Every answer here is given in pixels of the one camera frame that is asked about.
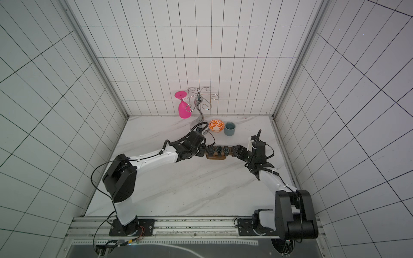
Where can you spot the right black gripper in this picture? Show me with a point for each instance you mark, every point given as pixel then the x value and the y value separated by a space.
pixel 243 152

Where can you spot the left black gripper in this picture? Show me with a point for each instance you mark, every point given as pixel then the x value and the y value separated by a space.
pixel 201 153

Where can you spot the brown wooden watch stand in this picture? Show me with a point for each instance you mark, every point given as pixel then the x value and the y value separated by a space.
pixel 216 156

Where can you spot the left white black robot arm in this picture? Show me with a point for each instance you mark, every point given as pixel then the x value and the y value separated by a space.
pixel 120 179

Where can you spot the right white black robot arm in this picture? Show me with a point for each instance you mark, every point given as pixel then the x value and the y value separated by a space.
pixel 293 216

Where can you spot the grey-green ceramic cup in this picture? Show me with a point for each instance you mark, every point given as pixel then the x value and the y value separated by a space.
pixel 229 128

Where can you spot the orange patterned small bowl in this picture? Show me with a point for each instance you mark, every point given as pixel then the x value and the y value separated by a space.
pixel 216 125

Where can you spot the pink plastic wine glass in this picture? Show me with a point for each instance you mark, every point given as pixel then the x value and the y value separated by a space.
pixel 183 109

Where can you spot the silver metal glass rack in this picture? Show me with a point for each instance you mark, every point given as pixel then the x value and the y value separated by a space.
pixel 199 98

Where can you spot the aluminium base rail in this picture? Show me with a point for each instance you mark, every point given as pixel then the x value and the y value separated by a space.
pixel 157 228

